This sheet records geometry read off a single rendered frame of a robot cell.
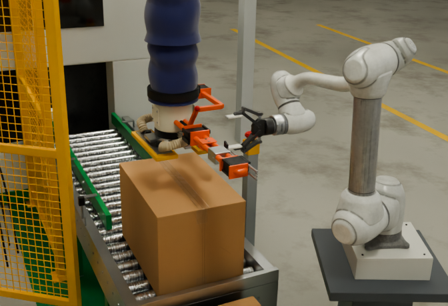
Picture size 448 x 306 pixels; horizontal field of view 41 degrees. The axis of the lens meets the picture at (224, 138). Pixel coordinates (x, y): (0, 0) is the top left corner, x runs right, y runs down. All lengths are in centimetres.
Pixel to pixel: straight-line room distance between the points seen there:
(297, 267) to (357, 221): 169
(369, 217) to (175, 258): 83
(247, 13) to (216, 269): 321
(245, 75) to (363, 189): 344
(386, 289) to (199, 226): 79
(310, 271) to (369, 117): 189
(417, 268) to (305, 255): 162
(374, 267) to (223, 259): 65
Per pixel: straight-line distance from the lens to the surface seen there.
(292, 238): 425
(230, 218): 262
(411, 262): 254
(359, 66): 210
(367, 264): 250
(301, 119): 262
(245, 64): 558
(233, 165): 212
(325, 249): 270
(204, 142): 234
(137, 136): 276
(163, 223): 250
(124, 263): 295
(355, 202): 230
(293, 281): 381
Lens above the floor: 213
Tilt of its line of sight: 21 degrees down
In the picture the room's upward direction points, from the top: 1 degrees clockwise
